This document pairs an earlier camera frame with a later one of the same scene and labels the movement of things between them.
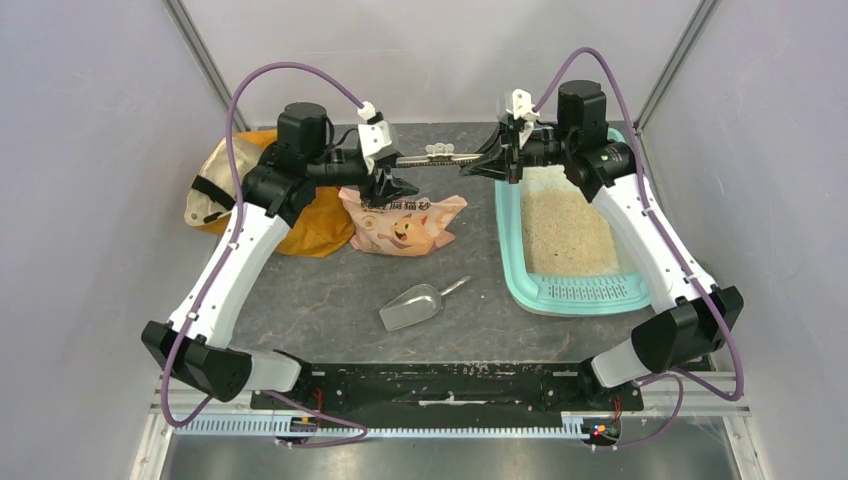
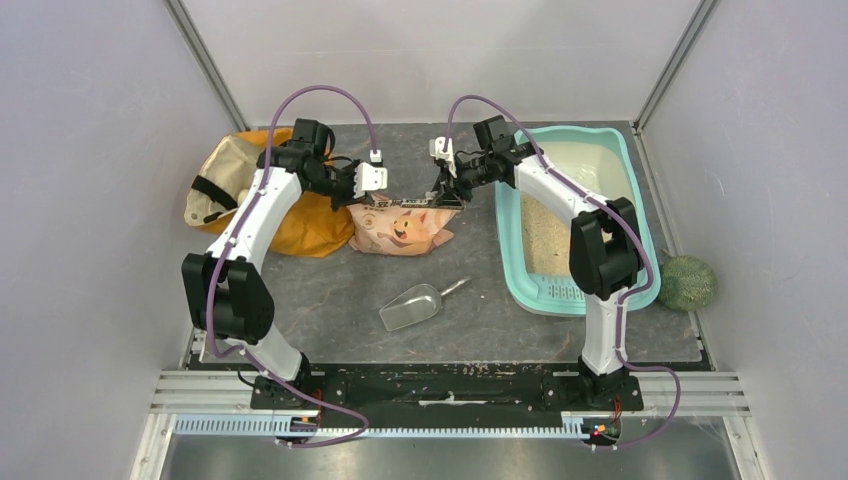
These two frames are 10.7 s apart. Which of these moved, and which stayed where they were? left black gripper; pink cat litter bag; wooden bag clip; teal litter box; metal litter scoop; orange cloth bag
Moved: wooden bag clip; left black gripper
Stayed: teal litter box; metal litter scoop; orange cloth bag; pink cat litter bag
